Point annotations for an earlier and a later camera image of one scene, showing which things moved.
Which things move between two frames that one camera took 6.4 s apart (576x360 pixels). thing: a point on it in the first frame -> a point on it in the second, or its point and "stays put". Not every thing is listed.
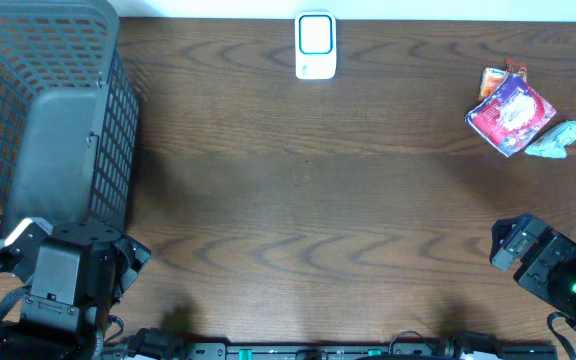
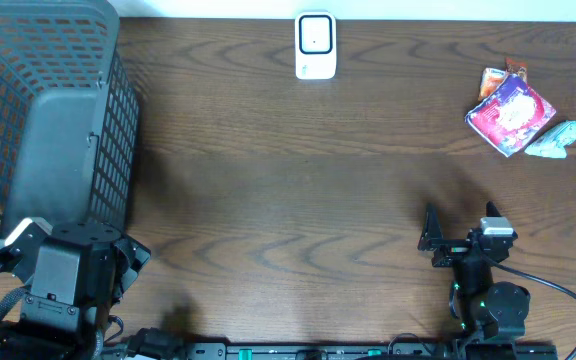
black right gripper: x=540 y=264 -> x=432 y=239
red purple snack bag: x=510 y=115 stays put
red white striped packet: x=517 y=67 stays put
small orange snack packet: x=491 y=80 stays put
